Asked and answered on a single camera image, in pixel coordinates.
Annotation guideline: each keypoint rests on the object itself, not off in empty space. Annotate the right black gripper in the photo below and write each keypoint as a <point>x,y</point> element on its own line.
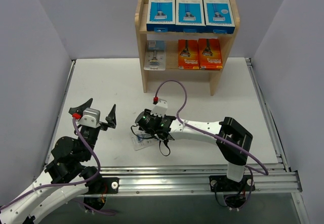
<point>146,124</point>

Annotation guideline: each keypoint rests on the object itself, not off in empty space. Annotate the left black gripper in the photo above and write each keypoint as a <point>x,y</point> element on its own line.
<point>103,125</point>

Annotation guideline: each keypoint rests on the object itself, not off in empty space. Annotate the clear blister razor pack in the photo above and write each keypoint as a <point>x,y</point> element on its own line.
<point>155,55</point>
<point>141,140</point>

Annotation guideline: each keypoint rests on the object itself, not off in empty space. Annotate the orange Gillette Fusion box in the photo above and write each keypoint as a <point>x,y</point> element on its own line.
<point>210,57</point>
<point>188,58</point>

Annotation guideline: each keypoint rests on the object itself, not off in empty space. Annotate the blue Harry's razor box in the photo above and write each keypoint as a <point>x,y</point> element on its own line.
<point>218,16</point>
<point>161,16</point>
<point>190,16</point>

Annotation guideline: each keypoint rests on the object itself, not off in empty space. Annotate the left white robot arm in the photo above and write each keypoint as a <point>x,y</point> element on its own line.
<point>74,170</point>

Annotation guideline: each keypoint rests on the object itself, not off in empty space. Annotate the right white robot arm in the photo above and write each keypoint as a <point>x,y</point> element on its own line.
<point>232,139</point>

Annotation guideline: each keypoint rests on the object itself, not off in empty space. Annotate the wooden shelf unit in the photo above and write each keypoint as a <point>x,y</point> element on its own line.
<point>226,42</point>

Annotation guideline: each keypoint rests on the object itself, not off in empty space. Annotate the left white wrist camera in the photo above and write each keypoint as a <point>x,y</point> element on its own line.
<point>90,118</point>

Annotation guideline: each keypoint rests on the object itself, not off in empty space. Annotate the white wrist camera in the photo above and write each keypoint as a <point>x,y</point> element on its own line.
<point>160,107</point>
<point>90,118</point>

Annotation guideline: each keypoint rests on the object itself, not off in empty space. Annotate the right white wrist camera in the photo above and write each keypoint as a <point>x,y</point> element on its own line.
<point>160,107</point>

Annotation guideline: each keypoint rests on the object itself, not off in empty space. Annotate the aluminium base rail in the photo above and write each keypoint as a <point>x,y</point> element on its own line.
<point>186,166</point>

